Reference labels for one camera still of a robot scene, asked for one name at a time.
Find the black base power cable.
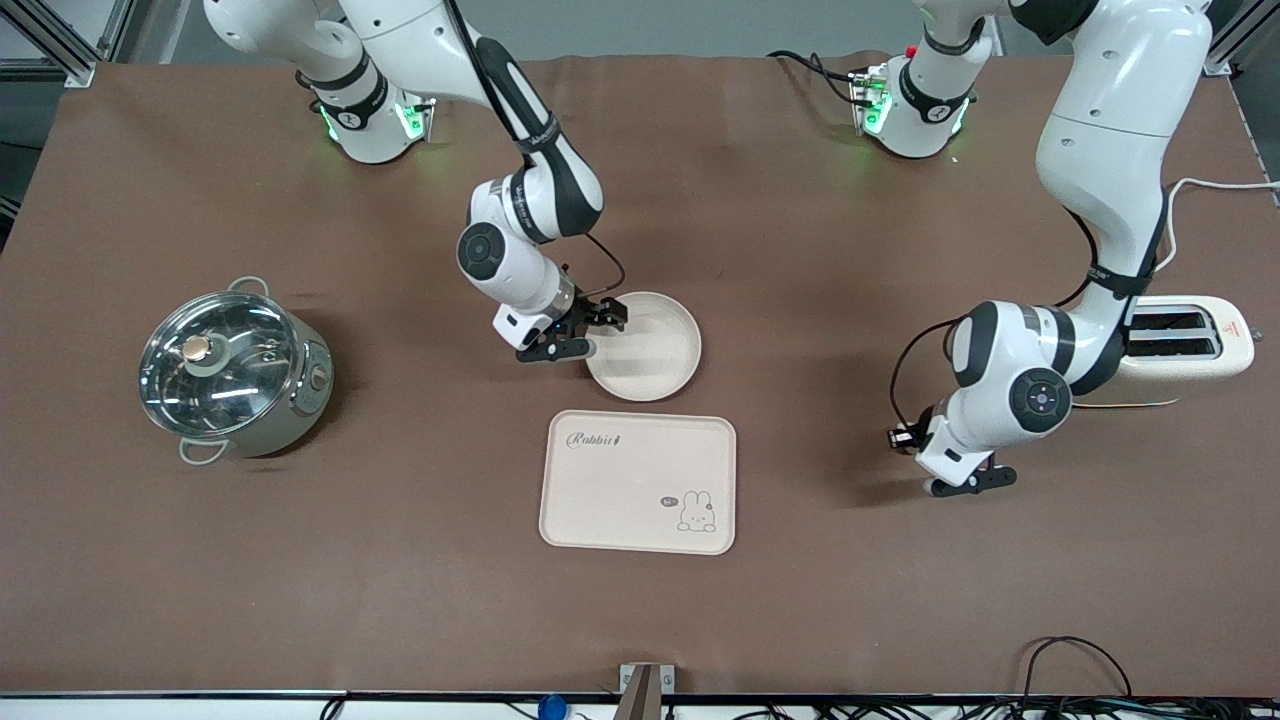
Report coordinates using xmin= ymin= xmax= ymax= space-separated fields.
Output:
xmin=767 ymin=49 xmax=863 ymax=107

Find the round beige plate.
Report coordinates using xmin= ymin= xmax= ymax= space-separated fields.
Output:
xmin=583 ymin=291 xmax=703 ymax=403

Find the black cable bundle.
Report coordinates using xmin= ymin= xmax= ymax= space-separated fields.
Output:
xmin=690 ymin=694 xmax=1280 ymax=720

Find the stainless steel cooking pot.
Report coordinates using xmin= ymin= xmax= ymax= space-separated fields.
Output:
xmin=138 ymin=276 xmax=335 ymax=467

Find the aluminium frame profile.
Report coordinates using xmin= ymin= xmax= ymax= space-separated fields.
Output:
xmin=1203 ymin=0 xmax=1280 ymax=77
xmin=0 ymin=0 xmax=136 ymax=89

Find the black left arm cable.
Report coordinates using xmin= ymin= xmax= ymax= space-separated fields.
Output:
xmin=888 ymin=318 xmax=963 ymax=431

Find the beige rabbit print tray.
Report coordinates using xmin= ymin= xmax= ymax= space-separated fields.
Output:
xmin=538 ymin=409 xmax=738 ymax=556

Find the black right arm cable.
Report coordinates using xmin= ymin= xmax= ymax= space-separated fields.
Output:
xmin=560 ymin=232 xmax=628 ymax=306

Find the glass pot lid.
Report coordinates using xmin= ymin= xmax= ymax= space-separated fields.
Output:
xmin=138 ymin=291 xmax=303 ymax=437

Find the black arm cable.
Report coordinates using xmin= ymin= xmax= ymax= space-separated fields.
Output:
xmin=888 ymin=318 xmax=963 ymax=431
xmin=560 ymin=232 xmax=628 ymax=306

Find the white toaster power cable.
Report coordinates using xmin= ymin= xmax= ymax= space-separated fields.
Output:
xmin=1155 ymin=177 xmax=1280 ymax=277

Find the cream two-slot toaster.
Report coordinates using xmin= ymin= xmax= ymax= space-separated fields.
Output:
xmin=1075 ymin=295 xmax=1257 ymax=409

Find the black looped cable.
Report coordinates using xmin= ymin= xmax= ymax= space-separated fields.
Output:
xmin=1019 ymin=635 xmax=1134 ymax=703

